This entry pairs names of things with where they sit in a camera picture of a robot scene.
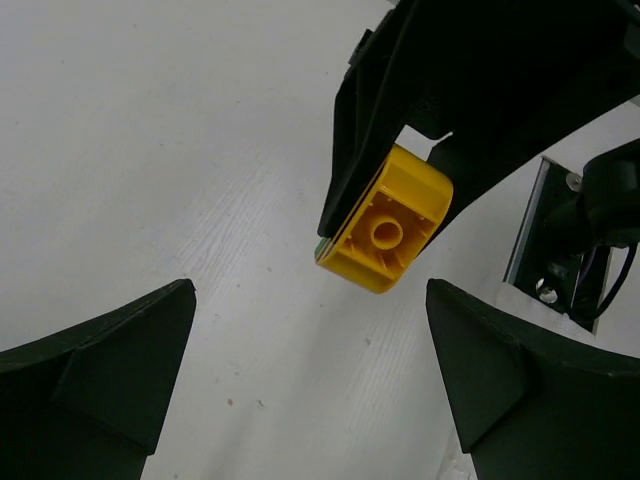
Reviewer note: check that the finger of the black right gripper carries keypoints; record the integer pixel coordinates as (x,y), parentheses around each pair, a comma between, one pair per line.
(476,163)
(386,80)

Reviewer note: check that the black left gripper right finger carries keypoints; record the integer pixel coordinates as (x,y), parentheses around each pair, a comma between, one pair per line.
(528,403)

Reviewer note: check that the yellow lego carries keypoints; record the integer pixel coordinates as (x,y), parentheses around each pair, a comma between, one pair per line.
(394,219)

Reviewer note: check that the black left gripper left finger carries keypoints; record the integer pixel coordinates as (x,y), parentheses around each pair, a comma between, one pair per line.
(90,401)

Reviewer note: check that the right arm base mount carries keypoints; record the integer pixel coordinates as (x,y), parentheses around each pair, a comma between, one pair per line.
(580,235)

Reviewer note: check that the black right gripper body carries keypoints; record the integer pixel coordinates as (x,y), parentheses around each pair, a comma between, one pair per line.
(493,62)

